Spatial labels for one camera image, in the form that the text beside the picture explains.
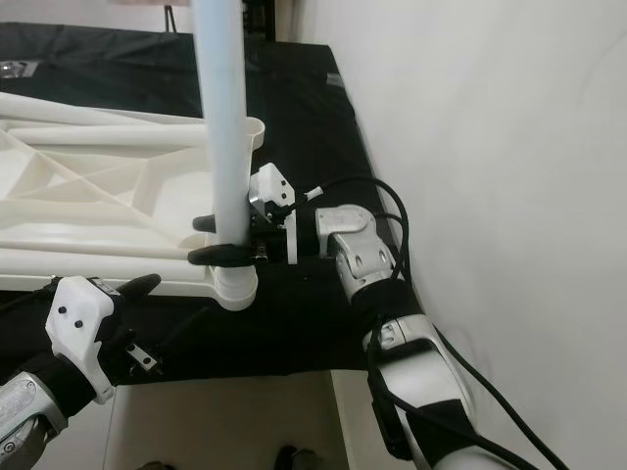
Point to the beige hanging cloth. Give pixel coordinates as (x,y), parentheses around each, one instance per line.
(147,3)

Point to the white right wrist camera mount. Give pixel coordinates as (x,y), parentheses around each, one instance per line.
(269,186)

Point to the black tablecloth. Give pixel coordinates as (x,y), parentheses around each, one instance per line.
(255,333)

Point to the black stool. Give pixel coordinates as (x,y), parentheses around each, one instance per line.
(269,20)

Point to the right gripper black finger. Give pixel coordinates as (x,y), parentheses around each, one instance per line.
(204,224)
(216,255)

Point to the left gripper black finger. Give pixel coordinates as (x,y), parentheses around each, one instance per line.
(142,284)
(181,333)

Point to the grey tape piece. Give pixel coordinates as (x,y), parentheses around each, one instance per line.
(338,81)

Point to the small clear tape patch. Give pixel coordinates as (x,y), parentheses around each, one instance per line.
(20,69)

